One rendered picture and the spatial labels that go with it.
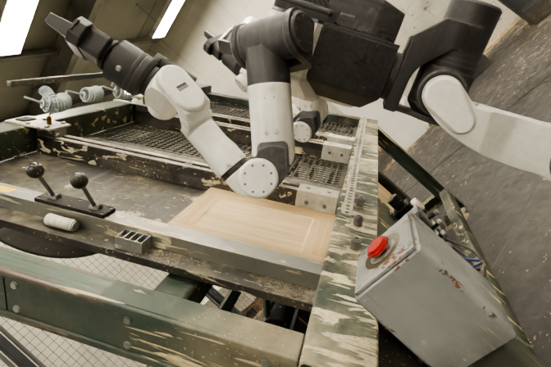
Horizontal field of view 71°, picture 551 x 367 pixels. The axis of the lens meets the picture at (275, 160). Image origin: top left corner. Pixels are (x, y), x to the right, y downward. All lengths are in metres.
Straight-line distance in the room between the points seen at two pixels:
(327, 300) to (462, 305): 0.28
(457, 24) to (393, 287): 0.61
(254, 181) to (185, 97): 0.21
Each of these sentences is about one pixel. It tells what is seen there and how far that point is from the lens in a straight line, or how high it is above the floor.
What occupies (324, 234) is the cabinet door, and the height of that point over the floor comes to 0.91.
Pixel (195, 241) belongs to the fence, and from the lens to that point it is 0.91.
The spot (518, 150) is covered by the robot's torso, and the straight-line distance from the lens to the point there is 1.04.
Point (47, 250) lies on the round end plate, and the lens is 1.95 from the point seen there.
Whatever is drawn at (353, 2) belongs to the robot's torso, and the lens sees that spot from 0.92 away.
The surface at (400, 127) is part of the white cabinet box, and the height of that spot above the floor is 0.26.
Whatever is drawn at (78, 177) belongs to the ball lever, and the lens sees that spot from 0.96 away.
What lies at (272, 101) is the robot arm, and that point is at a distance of 0.76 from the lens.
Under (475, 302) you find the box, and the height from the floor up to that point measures 0.83.
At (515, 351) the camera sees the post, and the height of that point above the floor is 0.71.
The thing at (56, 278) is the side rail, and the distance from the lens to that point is 0.81.
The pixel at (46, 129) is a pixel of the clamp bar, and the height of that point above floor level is 1.79.
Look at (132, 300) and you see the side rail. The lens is 0.74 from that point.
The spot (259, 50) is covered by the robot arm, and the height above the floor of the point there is 1.30.
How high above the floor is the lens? 1.13
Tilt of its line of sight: level
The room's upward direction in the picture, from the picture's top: 48 degrees counter-clockwise
